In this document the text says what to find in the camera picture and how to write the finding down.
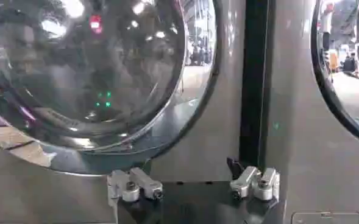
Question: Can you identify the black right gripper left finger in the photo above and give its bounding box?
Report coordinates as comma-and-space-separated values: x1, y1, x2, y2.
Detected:
107, 166, 165, 205

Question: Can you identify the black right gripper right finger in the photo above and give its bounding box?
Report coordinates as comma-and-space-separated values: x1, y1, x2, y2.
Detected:
226, 156, 281, 202

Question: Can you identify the grey dryer cabinet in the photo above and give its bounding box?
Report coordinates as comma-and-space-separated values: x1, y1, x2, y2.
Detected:
0, 0, 247, 224
258, 0, 359, 224

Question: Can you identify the small grey dryer service flap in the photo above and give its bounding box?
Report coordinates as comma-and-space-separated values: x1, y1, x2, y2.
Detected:
291, 211, 359, 224

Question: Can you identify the round glass dryer door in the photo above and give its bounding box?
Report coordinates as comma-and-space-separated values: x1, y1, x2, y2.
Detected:
310, 0, 359, 147
0, 0, 223, 177

